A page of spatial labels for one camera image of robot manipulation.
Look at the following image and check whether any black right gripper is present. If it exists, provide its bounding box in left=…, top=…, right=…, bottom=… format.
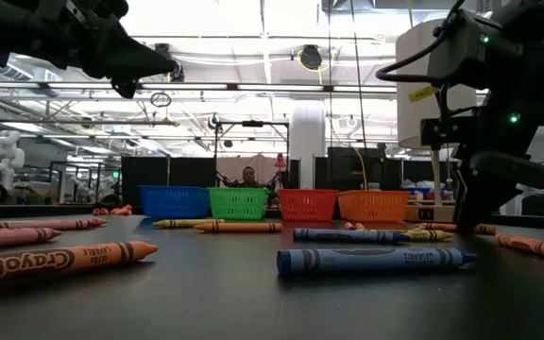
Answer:
left=454, top=70, right=544, bottom=232

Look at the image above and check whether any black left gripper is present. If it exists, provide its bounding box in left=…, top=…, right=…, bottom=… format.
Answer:
left=16, top=0, right=181, bottom=99

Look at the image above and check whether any orange crayon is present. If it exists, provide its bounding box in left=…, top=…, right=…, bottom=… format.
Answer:
left=416, top=222, right=498, bottom=236
left=193, top=221, right=284, bottom=234
left=494, top=232, right=544, bottom=261
left=0, top=240, right=160, bottom=287

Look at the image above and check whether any yellow crayon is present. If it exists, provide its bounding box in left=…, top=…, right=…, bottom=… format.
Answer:
left=401, top=229, right=455, bottom=243
left=152, top=217, right=227, bottom=230

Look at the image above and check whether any blue crayon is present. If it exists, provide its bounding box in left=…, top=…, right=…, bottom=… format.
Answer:
left=276, top=246, right=478, bottom=277
left=292, top=228, right=411, bottom=246

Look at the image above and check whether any white shade wooden table lamp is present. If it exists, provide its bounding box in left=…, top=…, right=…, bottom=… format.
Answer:
left=395, top=18, right=479, bottom=223

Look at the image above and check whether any black partition panel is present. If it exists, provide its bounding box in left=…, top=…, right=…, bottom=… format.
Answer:
left=314, top=145, right=399, bottom=193
left=120, top=155, right=217, bottom=208

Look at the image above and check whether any orange plastic basket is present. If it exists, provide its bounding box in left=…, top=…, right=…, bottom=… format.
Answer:
left=336, top=189, right=411, bottom=223

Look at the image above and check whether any blue plastic basket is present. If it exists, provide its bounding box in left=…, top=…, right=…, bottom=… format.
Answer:
left=138, top=185, right=212, bottom=219

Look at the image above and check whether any pink curtain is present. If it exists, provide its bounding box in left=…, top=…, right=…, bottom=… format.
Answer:
left=215, top=153, right=281, bottom=188

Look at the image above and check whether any white robot figure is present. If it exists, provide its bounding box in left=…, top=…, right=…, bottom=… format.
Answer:
left=0, top=129, right=26, bottom=191

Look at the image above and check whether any person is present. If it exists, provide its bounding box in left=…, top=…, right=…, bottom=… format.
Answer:
left=237, top=165, right=261, bottom=189

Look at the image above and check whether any green plastic basket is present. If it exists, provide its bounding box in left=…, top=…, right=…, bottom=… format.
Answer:
left=207, top=187, right=270, bottom=221

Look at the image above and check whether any red plastic basket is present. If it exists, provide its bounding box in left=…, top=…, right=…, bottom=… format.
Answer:
left=279, top=188, right=339, bottom=222

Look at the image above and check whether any white round column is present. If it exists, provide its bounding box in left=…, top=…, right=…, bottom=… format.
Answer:
left=290, top=99, right=327, bottom=191

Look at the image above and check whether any black ceiling cable reel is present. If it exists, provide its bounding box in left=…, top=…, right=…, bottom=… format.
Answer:
left=298, top=43, right=325, bottom=72
left=153, top=42, right=186, bottom=84

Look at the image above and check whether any ceiling light rail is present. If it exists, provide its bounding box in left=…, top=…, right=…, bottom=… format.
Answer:
left=0, top=80, right=399, bottom=93

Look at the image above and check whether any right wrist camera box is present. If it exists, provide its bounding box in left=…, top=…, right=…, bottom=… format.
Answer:
left=419, top=115, right=490, bottom=147

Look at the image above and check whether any yellow hanging cable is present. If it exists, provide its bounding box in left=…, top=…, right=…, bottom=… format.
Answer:
left=352, top=145, right=369, bottom=191

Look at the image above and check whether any yellow cable tag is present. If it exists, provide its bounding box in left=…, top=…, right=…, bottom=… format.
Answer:
left=407, top=85, right=440, bottom=103

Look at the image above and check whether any black gantry frame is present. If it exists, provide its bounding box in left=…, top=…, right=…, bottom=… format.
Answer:
left=212, top=119, right=292, bottom=190

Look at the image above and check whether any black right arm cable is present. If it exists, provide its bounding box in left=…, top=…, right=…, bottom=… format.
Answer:
left=374, top=0, right=467, bottom=85

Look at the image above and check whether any black hanging cable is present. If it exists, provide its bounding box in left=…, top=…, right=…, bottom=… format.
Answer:
left=349, top=0, right=368, bottom=153

